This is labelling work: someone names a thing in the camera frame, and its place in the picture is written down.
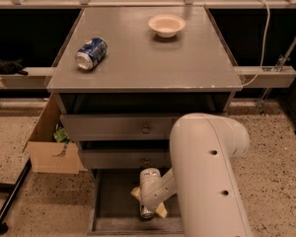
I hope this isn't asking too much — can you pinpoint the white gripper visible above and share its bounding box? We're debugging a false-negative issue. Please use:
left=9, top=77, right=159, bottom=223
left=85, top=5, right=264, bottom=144
left=131, top=187, right=168, bottom=218

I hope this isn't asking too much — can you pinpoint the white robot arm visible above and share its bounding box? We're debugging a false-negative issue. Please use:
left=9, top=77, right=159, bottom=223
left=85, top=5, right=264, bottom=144
left=131, top=114, right=253, bottom=237

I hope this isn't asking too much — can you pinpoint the grey bottom drawer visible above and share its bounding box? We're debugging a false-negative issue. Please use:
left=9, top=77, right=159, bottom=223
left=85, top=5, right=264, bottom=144
left=87, top=169, right=185, bottom=237

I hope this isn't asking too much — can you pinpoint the grey top drawer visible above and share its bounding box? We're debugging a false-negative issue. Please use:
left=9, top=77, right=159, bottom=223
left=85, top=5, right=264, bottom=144
left=60, top=114, right=180, bottom=142

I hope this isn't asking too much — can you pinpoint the grey drawer cabinet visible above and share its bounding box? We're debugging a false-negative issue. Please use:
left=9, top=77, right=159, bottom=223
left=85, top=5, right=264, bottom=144
left=46, top=6, right=244, bottom=180

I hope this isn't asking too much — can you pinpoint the blue soda can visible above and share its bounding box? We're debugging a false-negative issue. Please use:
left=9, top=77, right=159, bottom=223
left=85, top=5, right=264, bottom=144
left=75, top=38, right=108, bottom=70

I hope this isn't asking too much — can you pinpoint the green snack bag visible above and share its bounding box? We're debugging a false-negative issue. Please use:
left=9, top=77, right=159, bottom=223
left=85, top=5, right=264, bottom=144
left=53, top=125, right=70, bottom=143

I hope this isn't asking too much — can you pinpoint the cardboard box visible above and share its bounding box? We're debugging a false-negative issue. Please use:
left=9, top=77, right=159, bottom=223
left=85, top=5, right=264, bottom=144
left=27, top=95, right=81, bottom=174

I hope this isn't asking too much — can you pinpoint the white paper bowl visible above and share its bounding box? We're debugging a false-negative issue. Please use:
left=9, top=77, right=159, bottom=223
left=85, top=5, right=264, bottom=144
left=148, top=15, right=185, bottom=39

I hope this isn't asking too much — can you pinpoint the black object on ledge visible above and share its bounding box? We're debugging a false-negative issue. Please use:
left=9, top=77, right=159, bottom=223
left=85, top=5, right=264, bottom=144
left=0, top=59, right=28, bottom=76

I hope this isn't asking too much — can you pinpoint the metal support strut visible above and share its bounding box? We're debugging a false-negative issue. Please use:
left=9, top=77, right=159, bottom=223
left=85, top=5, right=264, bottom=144
left=274, top=36, right=296, bottom=72

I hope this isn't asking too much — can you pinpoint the black floor rail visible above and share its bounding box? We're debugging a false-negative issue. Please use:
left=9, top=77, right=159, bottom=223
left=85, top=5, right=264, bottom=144
left=0, top=160, right=32, bottom=235

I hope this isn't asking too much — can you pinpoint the white cable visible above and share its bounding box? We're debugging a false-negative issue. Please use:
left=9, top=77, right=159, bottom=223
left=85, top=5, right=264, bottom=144
left=241, top=0, right=271, bottom=88

